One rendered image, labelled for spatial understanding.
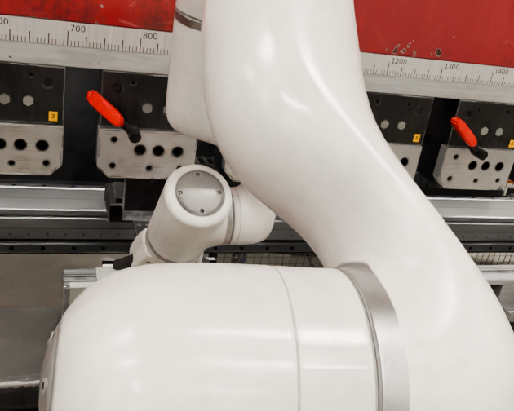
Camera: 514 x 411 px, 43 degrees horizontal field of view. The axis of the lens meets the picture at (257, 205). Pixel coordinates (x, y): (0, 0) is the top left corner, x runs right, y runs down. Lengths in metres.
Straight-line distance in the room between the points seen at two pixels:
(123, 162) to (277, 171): 0.68
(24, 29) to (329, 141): 0.68
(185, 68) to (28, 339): 0.62
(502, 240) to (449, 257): 1.45
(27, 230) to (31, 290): 1.58
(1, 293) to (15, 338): 1.75
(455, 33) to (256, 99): 0.82
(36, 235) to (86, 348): 1.11
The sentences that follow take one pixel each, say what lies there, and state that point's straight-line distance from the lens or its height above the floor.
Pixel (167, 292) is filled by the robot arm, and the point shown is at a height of 1.42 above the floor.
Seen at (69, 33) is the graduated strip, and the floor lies 1.39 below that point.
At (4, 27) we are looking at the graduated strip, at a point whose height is 1.39.
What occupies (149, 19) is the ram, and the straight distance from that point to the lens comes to 0.98.
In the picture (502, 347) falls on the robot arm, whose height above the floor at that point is 1.41.
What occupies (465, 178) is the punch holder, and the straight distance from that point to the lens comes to 1.26.
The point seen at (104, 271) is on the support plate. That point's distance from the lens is 1.12.
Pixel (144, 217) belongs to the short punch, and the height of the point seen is 1.09.
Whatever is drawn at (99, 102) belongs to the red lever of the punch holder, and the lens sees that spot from 0.95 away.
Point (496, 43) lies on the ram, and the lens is 1.20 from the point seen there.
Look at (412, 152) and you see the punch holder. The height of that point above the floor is 1.24.
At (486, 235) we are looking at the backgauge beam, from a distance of 1.75.
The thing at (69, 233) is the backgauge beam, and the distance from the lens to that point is 1.38.
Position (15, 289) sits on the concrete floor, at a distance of 2.96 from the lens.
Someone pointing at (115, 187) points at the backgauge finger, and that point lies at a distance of 1.35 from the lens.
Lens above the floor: 1.57
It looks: 24 degrees down
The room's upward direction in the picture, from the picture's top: 10 degrees clockwise
